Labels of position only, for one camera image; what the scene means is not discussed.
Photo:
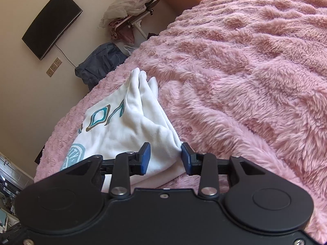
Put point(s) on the dark blue fabric bag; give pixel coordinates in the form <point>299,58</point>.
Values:
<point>104,59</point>

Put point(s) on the pink fluffy blanket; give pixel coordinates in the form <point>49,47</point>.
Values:
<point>243,77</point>

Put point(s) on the beige wall sockets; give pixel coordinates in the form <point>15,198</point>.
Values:
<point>53,67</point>

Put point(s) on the white plastic garment cover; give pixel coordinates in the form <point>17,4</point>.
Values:
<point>122,9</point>

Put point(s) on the black wall television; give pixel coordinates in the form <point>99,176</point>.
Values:
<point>48,26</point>

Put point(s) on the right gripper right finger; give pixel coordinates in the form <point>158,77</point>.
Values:
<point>205,166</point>

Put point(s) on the white plastic shopping bag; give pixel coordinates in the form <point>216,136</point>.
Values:
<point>129,49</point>

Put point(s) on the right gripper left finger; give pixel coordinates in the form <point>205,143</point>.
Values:
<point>126,165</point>

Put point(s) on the white printed t-shirt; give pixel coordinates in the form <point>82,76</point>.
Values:
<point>124,121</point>

